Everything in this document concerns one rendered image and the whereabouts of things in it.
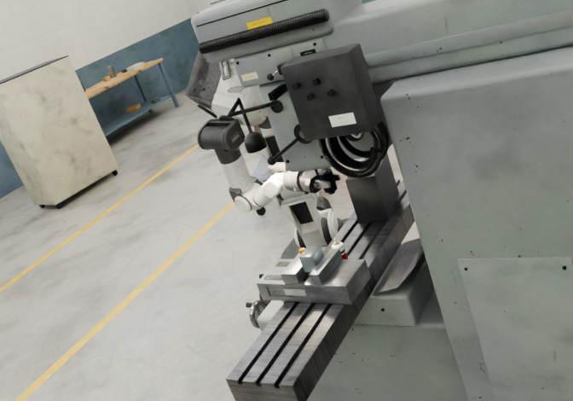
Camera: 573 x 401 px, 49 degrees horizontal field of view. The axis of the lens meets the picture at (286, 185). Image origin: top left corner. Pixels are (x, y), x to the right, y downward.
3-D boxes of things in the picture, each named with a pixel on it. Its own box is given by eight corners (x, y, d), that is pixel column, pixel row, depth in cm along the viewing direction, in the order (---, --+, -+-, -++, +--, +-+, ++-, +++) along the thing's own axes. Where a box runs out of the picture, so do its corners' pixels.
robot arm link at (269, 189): (282, 190, 228) (268, 203, 239) (297, 177, 233) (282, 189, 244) (269, 177, 228) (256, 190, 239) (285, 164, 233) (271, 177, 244)
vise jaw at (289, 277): (284, 284, 205) (280, 273, 204) (305, 258, 216) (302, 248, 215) (299, 284, 202) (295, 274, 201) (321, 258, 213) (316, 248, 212)
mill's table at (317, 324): (234, 400, 184) (224, 379, 181) (381, 197, 278) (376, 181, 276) (301, 409, 171) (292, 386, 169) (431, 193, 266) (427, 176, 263)
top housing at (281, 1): (204, 66, 202) (185, 17, 196) (245, 43, 222) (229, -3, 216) (333, 34, 176) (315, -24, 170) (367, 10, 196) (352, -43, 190)
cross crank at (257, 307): (248, 334, 266) (238, 310, 262) (262, 316, 275) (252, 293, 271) (279, 335, 258) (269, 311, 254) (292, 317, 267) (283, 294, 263)
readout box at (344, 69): (302, 143, 167) (276, 68, 160) (316, 130, 174) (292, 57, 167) (371, 134, 156) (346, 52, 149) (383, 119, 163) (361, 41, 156)
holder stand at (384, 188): (358, 223, 244) (343, 177, 237) (371, 197, 262) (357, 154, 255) (388, 219, 238) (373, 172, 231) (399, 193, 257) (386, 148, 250)
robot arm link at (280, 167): (294, 196, 227) (273, 194, 236) (312, 179, 233) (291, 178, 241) (281, 170, 223) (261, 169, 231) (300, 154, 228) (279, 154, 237)
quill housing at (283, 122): (284, 176, 211) (251, 86, 200) (311, 150, 227) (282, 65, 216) (334, 170, 201) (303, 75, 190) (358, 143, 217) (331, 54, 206)
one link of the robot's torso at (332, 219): (303, 235, 330) (295, 214, 325) (339, 226, 325) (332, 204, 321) (299, 255, 311) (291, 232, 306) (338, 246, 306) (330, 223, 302)
